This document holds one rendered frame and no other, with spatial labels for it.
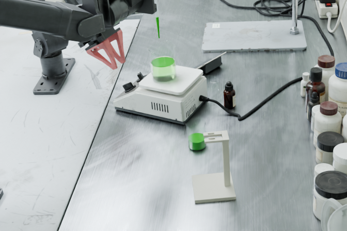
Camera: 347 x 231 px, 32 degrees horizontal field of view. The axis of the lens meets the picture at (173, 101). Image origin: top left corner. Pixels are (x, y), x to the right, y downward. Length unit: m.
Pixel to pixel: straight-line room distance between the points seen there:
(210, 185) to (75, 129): 0.40
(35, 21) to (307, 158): 0.62
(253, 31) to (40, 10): 0.89
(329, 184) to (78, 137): 0.60
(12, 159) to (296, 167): 0.62
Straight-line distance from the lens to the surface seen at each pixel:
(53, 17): 1.10
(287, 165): 1.26
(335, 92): 1.36
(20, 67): 1.79
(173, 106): 1.38
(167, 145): 1.34
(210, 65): 1.61
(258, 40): 1.77
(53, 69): 1.65
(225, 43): 1.76
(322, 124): 1.27
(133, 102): 1.44
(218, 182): 1.20
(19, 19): 1.08
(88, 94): 1.58
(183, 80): 1.41
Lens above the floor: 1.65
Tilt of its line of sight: 30 degrees down
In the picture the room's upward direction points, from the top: 5 degrees counter-clockwise
